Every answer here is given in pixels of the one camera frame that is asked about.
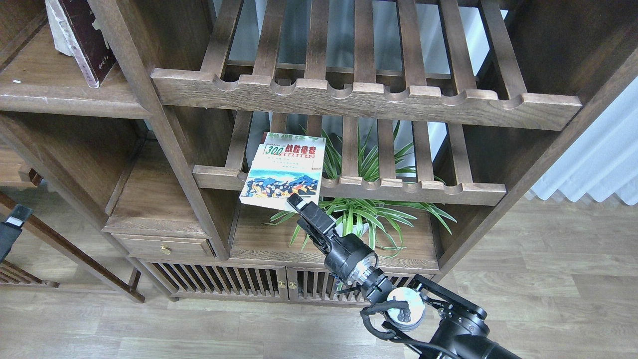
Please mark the yellow green cover book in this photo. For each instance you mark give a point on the yellow green cover book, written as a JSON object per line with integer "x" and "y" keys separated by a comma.
{"x": 60, "y": 42}

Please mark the white pleated curtain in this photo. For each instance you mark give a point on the white pleated curtain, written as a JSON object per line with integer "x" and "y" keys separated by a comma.
{"x": 603, "y": 161}

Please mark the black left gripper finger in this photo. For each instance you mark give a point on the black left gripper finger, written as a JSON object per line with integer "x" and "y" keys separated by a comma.
{"x": 11, "y": 228}

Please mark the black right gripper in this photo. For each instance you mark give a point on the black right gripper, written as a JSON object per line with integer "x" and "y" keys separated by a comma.
{"x": 349, "y": 258}

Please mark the wooden drawer with brass knob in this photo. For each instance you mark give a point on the wooden drawer with brass knob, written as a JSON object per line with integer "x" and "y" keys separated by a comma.
{"x": 143, "y": 246}

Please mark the left slatted cabinet door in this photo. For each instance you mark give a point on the left slatted cabinet door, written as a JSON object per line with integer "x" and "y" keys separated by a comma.
{"x": 222, "y": 282}

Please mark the dark wooden bookshelf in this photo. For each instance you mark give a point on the dark wooden bookshelf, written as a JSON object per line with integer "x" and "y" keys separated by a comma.
{"x": 489, "y": 92}

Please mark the white plant pot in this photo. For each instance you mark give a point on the white plant pot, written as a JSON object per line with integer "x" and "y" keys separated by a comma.
{"x": 351, "y": 224}

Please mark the green spider plant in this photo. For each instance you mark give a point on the green spider plant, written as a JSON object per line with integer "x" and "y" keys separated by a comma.
{"x": 383, "y": 220}

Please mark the maroon hardcover book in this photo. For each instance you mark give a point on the maroon hardcover book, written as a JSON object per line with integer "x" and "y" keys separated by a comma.
{"x": 84, "y": 37}

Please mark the colorful illustrated paperback book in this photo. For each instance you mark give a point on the colorful illustrated paperback book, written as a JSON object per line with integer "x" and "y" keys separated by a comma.
{"x": 284, "y": 164}

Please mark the right slatted cabinet door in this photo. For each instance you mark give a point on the right slatted cabinet door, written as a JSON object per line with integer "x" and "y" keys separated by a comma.
{"x": 316, "y": 286}

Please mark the slatted cabinet door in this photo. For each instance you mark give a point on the slatted cabinet door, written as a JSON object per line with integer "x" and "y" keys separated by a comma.
{"x": 316, "y": 286}
{"x": 222, "y": 282}

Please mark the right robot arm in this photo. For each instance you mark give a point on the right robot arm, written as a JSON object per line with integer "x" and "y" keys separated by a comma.
{"x": 394, "y": 310}

